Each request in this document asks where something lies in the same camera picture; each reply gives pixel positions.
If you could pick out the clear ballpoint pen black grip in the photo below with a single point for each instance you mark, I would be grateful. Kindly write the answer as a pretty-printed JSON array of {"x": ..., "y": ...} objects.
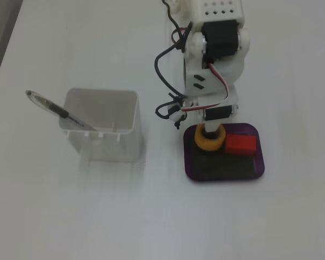
[{"x": 57, "y": 109}]

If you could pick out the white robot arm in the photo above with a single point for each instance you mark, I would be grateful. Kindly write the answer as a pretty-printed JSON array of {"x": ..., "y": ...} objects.
[{"x": 219, "y": 10}]

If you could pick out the yellow tape roll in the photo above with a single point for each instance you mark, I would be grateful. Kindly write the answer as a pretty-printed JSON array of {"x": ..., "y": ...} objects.
[{"x": 200, "y": 141}]

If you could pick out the white square plastic container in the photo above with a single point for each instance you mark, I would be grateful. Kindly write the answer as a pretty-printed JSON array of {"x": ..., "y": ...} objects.
[{"x": 111, "y": 146}]

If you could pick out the red rectangular block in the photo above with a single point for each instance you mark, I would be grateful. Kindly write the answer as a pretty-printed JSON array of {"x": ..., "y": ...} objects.
[{"x": 239, "y": 145}]

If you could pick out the purple plastic tray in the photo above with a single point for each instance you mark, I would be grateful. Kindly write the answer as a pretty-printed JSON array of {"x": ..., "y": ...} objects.
[{"x": 222, "y": 173}]

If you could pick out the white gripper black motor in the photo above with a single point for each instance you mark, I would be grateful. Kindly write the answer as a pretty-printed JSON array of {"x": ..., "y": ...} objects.
[{"x": 216, "y": 114}]

